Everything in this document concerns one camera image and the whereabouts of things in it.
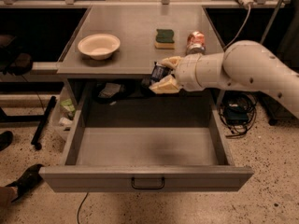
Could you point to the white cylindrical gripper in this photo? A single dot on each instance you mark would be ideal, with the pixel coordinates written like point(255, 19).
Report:
point(186, 73)

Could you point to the dark blue rxbar wrapper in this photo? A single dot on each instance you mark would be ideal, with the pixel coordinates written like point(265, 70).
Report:
point(159, 71)

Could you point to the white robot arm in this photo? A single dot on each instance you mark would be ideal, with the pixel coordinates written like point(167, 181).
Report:
point(245, 66)

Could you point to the grey cabinet with counter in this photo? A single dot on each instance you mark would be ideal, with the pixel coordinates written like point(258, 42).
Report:
point(136, 25)

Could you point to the open grey top drawer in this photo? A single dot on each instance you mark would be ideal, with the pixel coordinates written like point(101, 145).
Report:
point(177, 137)

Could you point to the green yellow sponge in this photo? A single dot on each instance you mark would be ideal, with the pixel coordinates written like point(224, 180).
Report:
point(164, 39)

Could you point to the crushed orange soda can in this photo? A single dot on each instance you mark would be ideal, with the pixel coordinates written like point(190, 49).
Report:
point(196, 43)

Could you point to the white paper bowl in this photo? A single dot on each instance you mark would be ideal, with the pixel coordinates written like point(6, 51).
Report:
point(99, 46)

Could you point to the clear plastic bin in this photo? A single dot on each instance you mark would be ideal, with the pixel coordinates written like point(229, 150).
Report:
point(63, 114)

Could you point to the metal tripod pole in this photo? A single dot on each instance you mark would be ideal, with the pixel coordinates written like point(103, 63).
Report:
point(269, 24)

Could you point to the black bar on floor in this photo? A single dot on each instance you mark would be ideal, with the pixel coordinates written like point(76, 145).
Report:
point(35, 141)

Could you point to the black shoe on foot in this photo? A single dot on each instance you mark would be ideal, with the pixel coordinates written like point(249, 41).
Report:
point(29, 180)

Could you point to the dark shoe at left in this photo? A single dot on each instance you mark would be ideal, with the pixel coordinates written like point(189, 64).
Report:
point(6, 139)

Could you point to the black drawer handle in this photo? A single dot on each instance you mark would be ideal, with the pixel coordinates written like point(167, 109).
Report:
point(147, 183)

